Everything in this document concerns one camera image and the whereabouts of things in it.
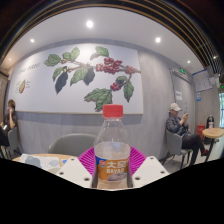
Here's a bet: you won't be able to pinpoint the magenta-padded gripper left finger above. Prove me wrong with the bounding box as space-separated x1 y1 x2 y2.
55 147 98 190

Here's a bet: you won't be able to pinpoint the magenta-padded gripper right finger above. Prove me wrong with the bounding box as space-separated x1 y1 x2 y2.
127 146 170 189

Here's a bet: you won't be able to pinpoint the clear red-capped drink bottle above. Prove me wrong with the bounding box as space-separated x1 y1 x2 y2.
93 104 132 190

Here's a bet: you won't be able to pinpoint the grey upholstered chair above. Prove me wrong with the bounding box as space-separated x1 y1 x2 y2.
48 133 98 158

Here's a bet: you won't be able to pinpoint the white printed paper napkin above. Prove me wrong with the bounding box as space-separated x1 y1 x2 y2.
19 153 63 172

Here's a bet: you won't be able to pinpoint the grey chair with dark legs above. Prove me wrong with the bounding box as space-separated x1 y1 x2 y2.
162 129 193 168
5 126 24 158

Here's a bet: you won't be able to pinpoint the person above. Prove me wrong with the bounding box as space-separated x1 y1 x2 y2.
165 102 209 166
0 99 19 148

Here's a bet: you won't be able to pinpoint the red bin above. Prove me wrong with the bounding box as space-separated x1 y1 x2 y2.
196 124 206 138

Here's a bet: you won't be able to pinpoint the round wooden side table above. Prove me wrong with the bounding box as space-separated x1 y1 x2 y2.
202 127 224 163

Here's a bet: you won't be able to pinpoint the dark flask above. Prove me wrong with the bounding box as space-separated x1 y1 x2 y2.
206 114 215 130

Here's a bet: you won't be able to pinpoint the white notice board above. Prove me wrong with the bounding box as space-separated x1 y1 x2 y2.
192 69 214 93

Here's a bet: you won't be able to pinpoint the round ceiling lights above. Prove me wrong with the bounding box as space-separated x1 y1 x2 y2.
29 19 218 65

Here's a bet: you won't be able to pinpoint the coffee plant wall mural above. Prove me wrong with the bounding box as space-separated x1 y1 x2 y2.
8 43 144 115

